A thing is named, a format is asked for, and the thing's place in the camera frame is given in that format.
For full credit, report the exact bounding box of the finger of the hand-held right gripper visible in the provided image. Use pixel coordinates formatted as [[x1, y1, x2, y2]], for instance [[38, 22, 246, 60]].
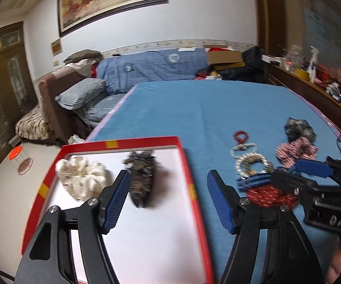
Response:
[[295, 155, 341, 184], [269, 170, 322, 197]]

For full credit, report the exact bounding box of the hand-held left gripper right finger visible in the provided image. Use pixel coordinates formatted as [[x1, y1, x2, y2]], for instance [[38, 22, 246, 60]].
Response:
[[207, 170, 326, 284]]

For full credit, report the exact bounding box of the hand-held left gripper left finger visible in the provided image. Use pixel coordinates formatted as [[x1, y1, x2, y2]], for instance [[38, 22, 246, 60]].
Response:
[[16, 170, 131, 284]]

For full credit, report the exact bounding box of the red white-dotted scrunchie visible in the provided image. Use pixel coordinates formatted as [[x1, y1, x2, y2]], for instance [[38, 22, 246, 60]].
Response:
[[246, 185, 298, 209]]

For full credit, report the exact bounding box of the dark beaded hair clip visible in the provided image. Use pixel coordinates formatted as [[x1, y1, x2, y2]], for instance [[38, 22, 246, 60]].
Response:
[[123, 150, 159, 209]]

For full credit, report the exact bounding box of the blue striped strap watch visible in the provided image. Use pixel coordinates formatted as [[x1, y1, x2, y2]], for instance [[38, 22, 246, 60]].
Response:
[[237, 173, 273, 191]]

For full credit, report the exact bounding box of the grey fuzzy scrunchie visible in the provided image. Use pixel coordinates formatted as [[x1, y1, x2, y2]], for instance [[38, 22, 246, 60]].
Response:
[[284, 118, 316, 142]]

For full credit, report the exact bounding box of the person's right hand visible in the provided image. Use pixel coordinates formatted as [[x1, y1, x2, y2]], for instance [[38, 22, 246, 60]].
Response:
[[326, 238, 341, 284]]

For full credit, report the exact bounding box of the red checked scrunchie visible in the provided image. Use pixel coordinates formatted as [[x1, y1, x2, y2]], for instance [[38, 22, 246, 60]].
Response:
[[275, 138, 317, 168]]

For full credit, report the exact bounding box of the white dotted scrunchie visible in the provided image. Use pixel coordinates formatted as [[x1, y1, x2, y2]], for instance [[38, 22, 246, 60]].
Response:
[[55, 155, 114, 200]]

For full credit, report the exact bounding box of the wooden dresser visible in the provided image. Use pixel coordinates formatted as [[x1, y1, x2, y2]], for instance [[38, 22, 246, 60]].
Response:
[[267, 62, 341, 151]]

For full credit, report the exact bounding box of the grey-blue striped pillow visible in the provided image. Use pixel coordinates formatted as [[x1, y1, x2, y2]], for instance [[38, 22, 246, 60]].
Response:
[[86, 95, 126, 125]]

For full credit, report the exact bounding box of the white spray bottle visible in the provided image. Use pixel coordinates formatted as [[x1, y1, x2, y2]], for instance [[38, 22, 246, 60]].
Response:
[[307, 46, 319, 82]]

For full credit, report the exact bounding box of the orange round stool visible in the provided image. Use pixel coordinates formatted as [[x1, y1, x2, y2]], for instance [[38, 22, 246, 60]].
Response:
[[9, 146, 33, 175]]

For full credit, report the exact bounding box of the brown patterned blanket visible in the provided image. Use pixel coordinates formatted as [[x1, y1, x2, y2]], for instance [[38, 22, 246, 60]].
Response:
[[15, 105, 55, 141]]

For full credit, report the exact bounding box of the brown sofa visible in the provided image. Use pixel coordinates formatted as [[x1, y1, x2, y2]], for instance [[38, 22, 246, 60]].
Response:
[[38, 65, 100, 142]]

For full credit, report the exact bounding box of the black bag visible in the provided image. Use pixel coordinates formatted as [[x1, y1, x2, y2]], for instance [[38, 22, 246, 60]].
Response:
[[241, 46, 267, 83]]

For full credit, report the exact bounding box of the brown cardboard box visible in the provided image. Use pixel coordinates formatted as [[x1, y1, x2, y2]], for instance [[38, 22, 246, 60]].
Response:
[[207, 50, 243, 66]]

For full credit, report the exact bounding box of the blue checked quilt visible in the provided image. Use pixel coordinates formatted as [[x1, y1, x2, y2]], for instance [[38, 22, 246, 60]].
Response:
[[95, 47, 209, 93]]

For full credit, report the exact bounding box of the pile of clothes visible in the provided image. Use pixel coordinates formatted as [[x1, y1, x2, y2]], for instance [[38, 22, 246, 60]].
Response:
[[64, 50, 103, 77]]

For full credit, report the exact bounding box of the wooden glass-door wardrobe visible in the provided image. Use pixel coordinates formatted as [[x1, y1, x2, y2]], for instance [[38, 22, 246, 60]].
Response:
[[0, 22, 37, 184]]

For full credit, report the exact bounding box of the framed painting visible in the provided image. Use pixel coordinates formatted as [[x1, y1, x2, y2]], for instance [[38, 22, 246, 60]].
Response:
[[57, 0, 169, 37]]

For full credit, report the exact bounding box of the gold and pearl bracelet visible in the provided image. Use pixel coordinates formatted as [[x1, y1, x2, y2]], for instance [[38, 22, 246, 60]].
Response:
[[236, 153, 274, 176]]

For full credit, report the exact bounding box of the white pearl bracelet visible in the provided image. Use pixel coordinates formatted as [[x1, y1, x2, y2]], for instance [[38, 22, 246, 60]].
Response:
[[230, 143, 258, 159]]

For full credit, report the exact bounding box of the red bead bracelet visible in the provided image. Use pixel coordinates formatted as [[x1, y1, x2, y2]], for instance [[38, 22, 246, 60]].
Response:
[[233, 130, 249, 144]]

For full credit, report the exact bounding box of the wooden door frame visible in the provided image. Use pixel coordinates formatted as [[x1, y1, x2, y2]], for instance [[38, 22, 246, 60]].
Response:
[[255, 0, 286, 58]]

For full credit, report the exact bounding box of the yellow wall plaque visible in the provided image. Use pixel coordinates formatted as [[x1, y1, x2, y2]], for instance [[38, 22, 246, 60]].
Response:
[[51, 39, 63, 56]]

